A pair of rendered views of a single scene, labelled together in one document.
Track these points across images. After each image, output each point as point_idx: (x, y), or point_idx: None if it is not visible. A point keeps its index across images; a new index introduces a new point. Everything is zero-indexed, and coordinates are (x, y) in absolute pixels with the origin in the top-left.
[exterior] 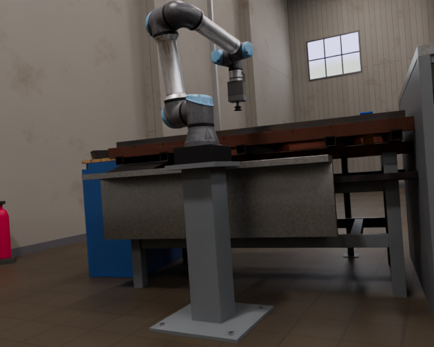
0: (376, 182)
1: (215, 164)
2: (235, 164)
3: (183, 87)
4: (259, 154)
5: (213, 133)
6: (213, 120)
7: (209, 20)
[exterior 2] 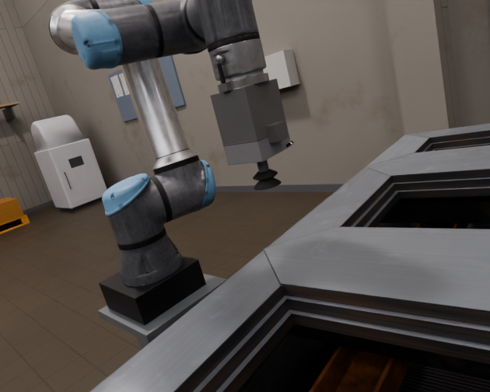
0: None
1: (100, 316)
2: (136, 334)
3: (157, 148)
4: (330, 360)
5: (121, 263)
6: (122, 238)
7: (60, 23)
